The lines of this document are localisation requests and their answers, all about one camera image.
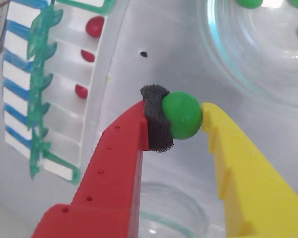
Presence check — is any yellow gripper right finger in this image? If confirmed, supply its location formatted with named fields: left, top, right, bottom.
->
left=200, top=102, right=298, bottom=238

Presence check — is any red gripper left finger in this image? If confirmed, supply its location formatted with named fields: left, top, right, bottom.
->
left=31, top=84, right=176, bottom=238

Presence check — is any weekly pill organizer box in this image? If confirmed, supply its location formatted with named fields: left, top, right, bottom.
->
left=1, top=0, right=131, bottom=185

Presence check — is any clear glass dish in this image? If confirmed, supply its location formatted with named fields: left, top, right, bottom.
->
left=139, top=182, right=211, bottom=238
left=197, top=0, right=298, bottom=110

